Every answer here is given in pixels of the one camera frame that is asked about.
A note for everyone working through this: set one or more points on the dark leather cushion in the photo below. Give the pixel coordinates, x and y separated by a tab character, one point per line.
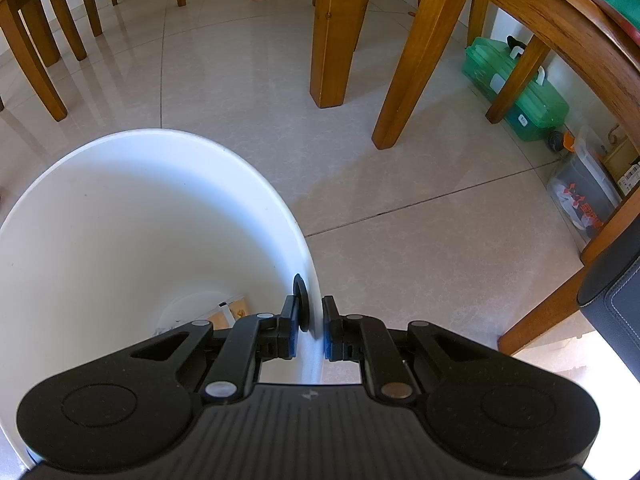
615	300

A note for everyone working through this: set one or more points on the wooden chair legs left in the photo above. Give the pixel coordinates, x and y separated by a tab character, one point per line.
35	50

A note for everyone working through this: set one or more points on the green plastic toolbox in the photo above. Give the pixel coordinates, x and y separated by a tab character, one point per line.
537	105

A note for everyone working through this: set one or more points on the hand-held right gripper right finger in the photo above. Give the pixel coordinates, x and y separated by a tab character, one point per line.
328	345

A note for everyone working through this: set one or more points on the wooden chair with curved rail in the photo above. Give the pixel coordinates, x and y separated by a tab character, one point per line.
410	70

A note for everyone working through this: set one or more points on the cardboard box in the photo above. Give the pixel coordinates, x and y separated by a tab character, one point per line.
625	160

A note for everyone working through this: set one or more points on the thick wooden table leg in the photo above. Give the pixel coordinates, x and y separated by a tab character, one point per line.
332	50

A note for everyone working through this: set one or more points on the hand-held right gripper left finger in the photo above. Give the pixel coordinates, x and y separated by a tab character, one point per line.
289	340

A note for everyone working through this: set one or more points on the clear plastic storage box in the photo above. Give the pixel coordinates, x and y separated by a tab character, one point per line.
585	187

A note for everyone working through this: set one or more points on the white plastic bucket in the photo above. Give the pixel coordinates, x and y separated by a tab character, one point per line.
125	235

